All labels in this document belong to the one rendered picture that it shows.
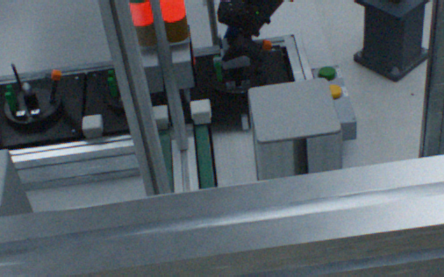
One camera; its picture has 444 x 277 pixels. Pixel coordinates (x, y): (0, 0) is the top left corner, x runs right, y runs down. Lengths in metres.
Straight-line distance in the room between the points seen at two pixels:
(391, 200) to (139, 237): 0.09
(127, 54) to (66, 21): 1.57
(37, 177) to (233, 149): 0.46
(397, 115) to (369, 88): 0.12
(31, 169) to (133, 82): 0.99
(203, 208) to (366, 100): 1.77
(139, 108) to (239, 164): 0.86
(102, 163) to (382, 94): 0.72
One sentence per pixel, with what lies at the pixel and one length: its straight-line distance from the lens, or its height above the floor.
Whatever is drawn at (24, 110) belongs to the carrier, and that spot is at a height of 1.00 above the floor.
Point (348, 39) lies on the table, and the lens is 2.24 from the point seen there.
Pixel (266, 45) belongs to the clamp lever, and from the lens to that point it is 1.88.
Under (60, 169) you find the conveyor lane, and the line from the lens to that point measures 1.89.
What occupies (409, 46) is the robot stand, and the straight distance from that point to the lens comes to 2.08.
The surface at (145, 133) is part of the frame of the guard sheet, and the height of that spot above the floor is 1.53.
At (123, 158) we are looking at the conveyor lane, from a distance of 1.86.
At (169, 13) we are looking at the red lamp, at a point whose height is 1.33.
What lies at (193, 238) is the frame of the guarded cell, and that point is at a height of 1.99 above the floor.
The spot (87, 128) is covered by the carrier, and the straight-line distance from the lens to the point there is 1.86.
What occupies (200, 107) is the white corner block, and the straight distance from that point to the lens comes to 1.85.
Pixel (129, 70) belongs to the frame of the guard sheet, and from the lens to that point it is 0.93.
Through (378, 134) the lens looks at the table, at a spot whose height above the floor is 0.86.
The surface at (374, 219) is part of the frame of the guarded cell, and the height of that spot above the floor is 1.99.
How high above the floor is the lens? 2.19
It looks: 43 degrees down
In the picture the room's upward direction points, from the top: 9 degrees counter-clockwise
